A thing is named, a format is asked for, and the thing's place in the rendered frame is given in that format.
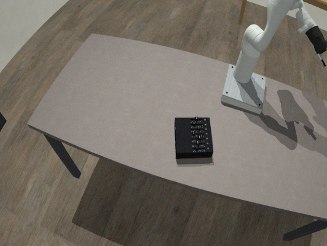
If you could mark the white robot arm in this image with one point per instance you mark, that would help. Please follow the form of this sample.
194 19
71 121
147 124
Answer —
255 40

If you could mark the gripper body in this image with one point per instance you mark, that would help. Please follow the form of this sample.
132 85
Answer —
314 34

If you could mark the black lighting desk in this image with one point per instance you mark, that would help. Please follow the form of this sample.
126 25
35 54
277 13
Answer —
193 137

